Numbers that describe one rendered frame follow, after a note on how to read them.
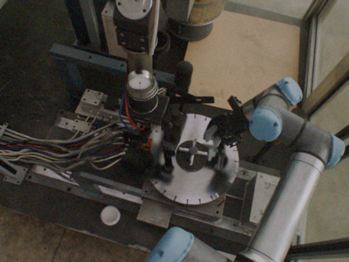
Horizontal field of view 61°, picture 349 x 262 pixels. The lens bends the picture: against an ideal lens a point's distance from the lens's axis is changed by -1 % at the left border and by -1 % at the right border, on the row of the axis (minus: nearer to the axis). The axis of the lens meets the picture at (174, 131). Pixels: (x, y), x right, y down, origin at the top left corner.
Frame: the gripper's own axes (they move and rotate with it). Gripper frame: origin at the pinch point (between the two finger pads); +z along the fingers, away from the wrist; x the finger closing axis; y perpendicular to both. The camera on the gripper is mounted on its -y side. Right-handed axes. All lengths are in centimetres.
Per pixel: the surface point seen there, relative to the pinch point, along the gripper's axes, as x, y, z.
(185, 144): -4.0, 3.0, 6.1
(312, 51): 43, -70, -18
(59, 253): -3, 27, 124
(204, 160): 2.8, 7.2, 3.3
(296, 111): 11.5, -2.4, -27.4
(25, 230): -25, 19, 135
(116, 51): -41.6, 9.9, -19.1
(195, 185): 3.1, 15.9, 6.4
